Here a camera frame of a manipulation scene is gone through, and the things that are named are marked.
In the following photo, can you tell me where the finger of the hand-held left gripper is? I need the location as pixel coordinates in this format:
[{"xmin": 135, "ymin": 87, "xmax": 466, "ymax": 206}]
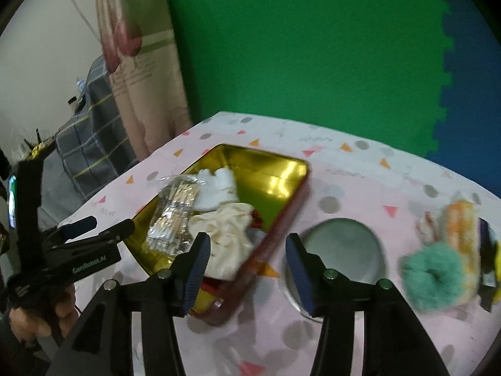
[
  {"xmin": 43, "ymin": 215, "xmax": 98, "ymax": 243},
  {"xmin": 59, "ymin": 219, "xmax": 136, "ymax": 250}
]

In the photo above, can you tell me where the person's left hand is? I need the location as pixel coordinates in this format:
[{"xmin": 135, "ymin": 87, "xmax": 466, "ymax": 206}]
[{"xmin": 8, "ymin": 282, "xmax": 77, "ymax": 339}]

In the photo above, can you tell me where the cream cloth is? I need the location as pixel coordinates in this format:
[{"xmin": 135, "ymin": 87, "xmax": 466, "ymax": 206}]
[{"xmin": 188, "ymin": 202, "xmax": 255, "ymax": 280}]

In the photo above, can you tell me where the gold tin box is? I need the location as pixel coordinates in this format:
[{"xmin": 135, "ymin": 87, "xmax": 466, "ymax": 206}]
[{"xmin": 125, "ymin": 144, "xmax": 312, "ymax": 326}]

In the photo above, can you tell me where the pink patterned tablecloth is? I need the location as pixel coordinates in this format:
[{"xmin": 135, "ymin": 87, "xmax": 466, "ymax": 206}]
[{"xmin": 59, "ymin": 112, "xmax": 501, "ymax": 376}]

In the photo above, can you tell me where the cotton swab packet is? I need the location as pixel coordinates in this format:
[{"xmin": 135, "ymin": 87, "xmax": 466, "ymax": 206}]
[{"xmin": 147, "ymin": 175, "xmax": 201, "ymax": 257}]

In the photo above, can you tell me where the grey plaid cloth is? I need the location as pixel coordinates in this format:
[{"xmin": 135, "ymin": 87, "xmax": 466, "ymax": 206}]
[{"xmin": 39, "ymin": 55, "xmax": 139, "ymax": 220}]

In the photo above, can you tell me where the steel bowl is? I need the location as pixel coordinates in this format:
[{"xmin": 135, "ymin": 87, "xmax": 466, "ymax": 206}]
[{"xmin": 284, "ymin": 217, "xmax": 386, "ymax": 320}]

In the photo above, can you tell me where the pink standing banner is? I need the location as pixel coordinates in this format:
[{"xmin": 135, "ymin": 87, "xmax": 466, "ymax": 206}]
[{"xmin": 94, "ymin": 0, "xmax": 192, "ymax": 161}]

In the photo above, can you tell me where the person's left forearm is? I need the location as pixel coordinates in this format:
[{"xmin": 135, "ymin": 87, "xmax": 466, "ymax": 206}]
[{"xmin": 0, "ymin": 317, "xmax": 59, "ymax": 376}]

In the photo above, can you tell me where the white cloth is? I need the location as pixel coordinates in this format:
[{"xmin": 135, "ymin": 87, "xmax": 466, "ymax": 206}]
[{"xmin": 194, "ymin": 168, "xmax": 239, "ymax": 211}]

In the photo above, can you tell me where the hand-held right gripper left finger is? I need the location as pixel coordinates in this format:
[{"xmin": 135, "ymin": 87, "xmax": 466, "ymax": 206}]
[{"xmin": 47, "ymin": 232, "xmax": 212, "ymax": 376}]

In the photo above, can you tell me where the blue foam mat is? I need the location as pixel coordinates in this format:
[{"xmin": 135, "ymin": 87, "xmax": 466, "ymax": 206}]
[{"xmin": 425, "ymin": 0, "xmax": 501, "ymax": 200}]

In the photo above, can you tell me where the dark snack packet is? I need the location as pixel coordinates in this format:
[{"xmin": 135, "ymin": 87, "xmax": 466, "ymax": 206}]
[{"xmin": 478, "ymin": 217, "xmax": 501, "ymax": 312}]

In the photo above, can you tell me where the thin wall cable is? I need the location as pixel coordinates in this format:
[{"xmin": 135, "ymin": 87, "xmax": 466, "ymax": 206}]
[{"xmin": 49, "ymin": 0, "xmax": 102, "ymax": 44}]

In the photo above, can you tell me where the green foam mat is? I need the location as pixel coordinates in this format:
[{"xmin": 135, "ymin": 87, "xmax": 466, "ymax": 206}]
[{"xmin": 162, "ymin": 0, "xmax": 449, "ymax": 153}]

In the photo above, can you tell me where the teal fluffy scrunchie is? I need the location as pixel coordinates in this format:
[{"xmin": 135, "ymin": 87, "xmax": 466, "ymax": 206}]
[{"xmin": 400, "ymin": 242, "xmax": 479, "ymax": 314}]

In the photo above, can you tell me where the yellow wrapper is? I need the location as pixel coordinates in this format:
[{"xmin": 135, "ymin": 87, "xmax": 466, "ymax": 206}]
[{"xmin": 485, "ymin": 243, "xmax": 501, "ymax": 279}]

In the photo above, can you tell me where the red snack packet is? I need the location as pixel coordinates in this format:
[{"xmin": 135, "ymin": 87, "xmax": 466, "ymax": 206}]
[{"xmin": 249, "ymin": 208, "xmax": 267, "ymax": 231}]

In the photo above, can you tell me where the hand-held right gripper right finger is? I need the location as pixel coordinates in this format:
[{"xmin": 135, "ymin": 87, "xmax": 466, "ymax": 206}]
[{"xmin": 285, "ymin": 233, "xmax": 451, "ymax": 376}]

